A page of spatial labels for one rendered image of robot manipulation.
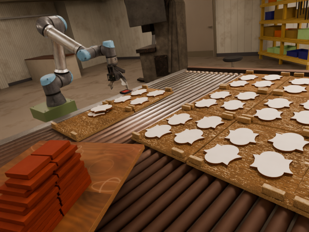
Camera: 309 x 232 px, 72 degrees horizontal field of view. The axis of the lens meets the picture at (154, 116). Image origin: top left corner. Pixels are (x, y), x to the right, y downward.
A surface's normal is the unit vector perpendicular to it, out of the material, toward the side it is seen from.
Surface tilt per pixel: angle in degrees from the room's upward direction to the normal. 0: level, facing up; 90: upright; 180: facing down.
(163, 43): 90
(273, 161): 0
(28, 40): 90
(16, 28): 90
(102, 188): 0
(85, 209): 0
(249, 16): 90
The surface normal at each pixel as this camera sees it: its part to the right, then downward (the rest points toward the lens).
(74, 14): 0.76, 0.15
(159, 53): -0.45, 0.42
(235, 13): -0.63, 0.40
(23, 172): -0.15, -0.91
